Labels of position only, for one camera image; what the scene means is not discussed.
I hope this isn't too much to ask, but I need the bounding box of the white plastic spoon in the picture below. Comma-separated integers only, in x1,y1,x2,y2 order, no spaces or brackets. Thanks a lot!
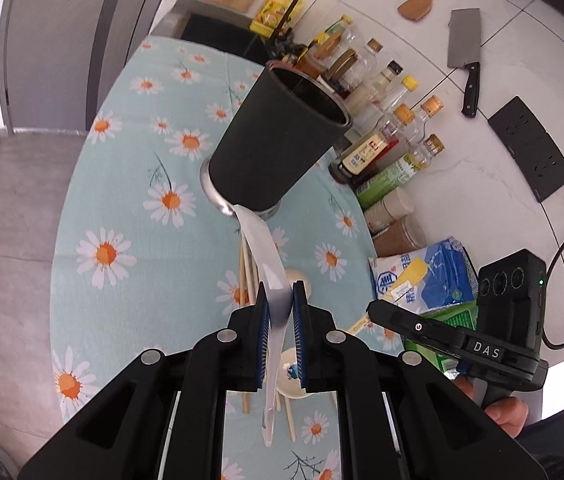
233,205,293,448

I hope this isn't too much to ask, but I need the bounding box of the daisy print tablecloth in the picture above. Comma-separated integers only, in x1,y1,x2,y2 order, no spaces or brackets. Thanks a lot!
50,36,376,479

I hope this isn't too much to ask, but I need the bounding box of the white powder spice jar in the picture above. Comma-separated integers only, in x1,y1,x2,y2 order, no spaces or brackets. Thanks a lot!
364,188,414,234

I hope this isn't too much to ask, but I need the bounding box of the cleaver with black handle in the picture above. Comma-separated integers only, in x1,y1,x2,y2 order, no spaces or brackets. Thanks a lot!
447,8,482,118

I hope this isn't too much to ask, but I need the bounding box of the grey door with handle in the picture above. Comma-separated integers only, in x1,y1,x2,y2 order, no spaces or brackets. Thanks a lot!
0,0,161,133

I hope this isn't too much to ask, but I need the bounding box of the green label bottle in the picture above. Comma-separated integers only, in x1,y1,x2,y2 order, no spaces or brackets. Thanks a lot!
355,134,445,210

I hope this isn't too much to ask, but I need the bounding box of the beige ceramic spoon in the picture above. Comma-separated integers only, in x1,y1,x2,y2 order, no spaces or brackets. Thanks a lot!
285,269,312,298

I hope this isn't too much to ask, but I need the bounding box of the yellow dish soap bottle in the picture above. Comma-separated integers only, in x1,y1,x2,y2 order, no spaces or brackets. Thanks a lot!
249,0,305,38

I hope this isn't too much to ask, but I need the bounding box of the black faucet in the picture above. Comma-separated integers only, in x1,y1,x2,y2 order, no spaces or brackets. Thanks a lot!
243,0,299,64

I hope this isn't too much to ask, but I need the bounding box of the clear bottle gold cap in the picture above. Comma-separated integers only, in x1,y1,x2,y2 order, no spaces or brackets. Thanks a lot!
389,94,444,146

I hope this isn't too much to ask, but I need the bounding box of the clear bottle yellow cap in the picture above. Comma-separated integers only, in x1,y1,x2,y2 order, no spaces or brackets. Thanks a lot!
360,75,419,128

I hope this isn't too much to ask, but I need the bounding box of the soy sauce bottle red label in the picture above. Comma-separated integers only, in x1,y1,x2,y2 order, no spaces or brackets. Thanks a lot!
329,104,414,184

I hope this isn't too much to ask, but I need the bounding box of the clear bottle black cap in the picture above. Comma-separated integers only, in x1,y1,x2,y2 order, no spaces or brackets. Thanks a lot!
358,60,403,96

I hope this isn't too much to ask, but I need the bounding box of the blue white salt bag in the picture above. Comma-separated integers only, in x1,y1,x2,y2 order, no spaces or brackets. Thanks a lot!
369,237,477,314

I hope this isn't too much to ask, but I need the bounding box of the black sink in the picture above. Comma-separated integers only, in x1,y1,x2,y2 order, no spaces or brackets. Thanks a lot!
151,0,275,65

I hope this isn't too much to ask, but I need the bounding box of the green sugar bag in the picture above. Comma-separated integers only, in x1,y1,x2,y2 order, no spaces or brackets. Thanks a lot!
401,299,481,376

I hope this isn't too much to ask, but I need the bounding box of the person's right hand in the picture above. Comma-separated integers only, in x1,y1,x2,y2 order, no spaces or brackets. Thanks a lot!
452,376,529,438

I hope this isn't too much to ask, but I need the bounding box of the white ceramic spoon blue print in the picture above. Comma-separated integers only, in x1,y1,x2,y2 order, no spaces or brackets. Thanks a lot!
276,348,309,400

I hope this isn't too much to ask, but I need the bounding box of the brown powder spice jar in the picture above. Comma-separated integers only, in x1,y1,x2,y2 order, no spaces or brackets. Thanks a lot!
373,214,427,258

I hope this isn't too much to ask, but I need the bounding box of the black wall socket panel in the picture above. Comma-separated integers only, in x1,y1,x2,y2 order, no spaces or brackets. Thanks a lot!
488,96,564,203

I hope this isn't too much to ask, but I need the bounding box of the black utensil holder cup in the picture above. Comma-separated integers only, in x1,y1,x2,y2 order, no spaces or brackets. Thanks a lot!
199,61,352,219

